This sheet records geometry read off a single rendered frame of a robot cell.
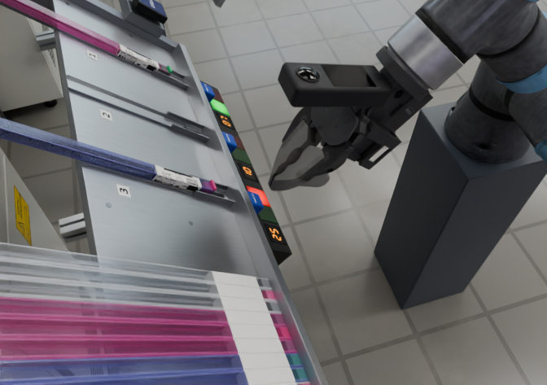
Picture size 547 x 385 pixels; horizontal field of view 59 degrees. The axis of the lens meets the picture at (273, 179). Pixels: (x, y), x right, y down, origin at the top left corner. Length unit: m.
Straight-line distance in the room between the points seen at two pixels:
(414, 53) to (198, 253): 0.30
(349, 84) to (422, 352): 0.92
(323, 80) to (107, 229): 0.25
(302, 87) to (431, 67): 0.14
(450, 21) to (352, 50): 1.49
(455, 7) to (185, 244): 0.35
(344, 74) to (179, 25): 1.67
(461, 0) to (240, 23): 1.66
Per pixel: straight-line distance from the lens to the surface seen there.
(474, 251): 1.19
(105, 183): 0.49
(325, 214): 1.46
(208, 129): 0.66
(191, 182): 0.55
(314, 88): 0.48
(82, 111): 0.55
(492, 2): 0.53
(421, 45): 0.53
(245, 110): 1.73
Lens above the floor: 1.20
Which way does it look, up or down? 52 degrees down
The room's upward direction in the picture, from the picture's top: straight up
